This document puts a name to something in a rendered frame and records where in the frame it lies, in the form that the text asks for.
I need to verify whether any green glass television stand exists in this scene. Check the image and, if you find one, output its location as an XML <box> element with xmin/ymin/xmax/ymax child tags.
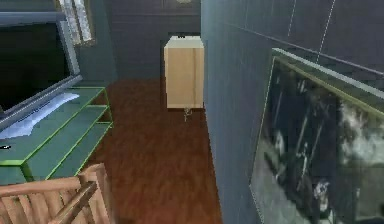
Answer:
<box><xmin>0</xmin><ymin>86</ymin><xmax>114</xmax><ymax>186</ymax></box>

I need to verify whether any grey framed black television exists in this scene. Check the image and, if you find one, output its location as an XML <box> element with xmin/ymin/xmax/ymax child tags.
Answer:
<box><xmin>0</xmin><ymin>11</ymin><xmax>84</xmax><ymax>132</ymax></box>

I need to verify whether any light wooden cabinet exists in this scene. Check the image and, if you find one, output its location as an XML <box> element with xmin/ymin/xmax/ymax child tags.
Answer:
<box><xmin>163</xmin><ymin>35</ymin><xmax>205</xmax><ymax>110</ymax></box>

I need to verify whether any wooden slatted chair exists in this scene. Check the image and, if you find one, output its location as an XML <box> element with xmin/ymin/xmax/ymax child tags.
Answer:
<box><xmin>0</xmin><ymin>163</ymin><xmax>113</xmax><ymax>224</ymax></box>

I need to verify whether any dark framed wall picture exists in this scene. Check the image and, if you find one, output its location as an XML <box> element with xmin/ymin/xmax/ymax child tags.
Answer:
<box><xmin>249</xmin><ymin>47</ymin><xmax>384</xmax><ymax>224</ymax></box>

